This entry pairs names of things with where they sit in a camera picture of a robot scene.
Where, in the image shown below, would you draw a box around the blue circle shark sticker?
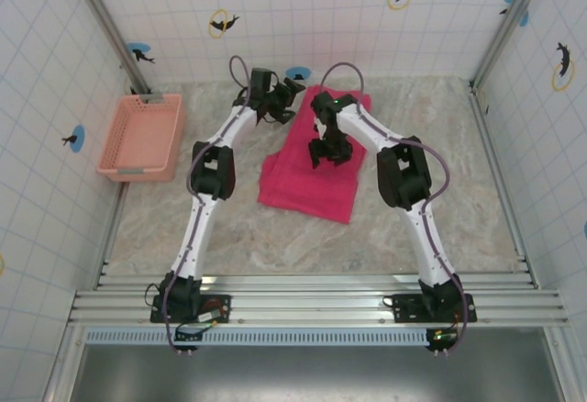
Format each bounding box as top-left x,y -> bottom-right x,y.
126,41 -> 157,65

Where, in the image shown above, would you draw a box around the small left circuit board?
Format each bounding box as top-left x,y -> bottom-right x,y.
172,323 -> 204,355

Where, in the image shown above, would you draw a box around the upright dolphin ring sticker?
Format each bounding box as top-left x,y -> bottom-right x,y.
550,40 -> 576,93

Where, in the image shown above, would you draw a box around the pink long pants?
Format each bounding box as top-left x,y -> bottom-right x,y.
256,84 -> 372,226

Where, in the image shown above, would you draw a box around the grey metal panel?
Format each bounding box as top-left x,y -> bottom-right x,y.
68,345 -> 566,402

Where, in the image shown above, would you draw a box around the aluminium corner post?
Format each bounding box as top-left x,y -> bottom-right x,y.
471,0 -> 552,90
67,0 -> 153,96

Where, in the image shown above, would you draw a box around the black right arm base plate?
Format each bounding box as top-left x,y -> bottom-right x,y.
391,291 -> 479,325

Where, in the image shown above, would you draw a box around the aluminium side rail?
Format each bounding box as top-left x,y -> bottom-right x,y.
466,84 -> 540,289

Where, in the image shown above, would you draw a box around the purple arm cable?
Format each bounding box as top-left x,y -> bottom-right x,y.
319,61 -> 471,356
162,55 -> 258,356

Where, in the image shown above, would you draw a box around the aluminium rail beam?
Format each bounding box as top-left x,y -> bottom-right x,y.
67,274 -> 572,329

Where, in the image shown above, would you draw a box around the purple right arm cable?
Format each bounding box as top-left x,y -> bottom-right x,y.
319,61 -> 471,356

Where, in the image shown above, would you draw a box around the small circuit board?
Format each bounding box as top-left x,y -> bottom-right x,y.
172,323 -> 204,355
425,327 -> 460,355

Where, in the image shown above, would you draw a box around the pink plastic basket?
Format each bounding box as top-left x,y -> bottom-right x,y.
94,93 -> 187,184

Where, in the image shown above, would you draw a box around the small right circuit board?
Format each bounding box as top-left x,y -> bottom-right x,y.
425,327 -> 460,355

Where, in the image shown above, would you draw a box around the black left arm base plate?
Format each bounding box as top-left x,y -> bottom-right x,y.
150,291 -> 233,326

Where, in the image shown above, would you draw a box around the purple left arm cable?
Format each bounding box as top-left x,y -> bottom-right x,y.
162,55 -> 258,356

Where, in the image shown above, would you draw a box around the slotted grey cable duct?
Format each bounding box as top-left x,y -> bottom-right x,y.
84,328 -> 435,347

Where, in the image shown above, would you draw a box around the blue circle fish sticker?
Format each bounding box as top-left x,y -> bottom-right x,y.
61,124 -> 87,153

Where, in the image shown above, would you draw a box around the small dolphin ring sticker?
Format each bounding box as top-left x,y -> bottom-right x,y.
208,7 -> 241,40

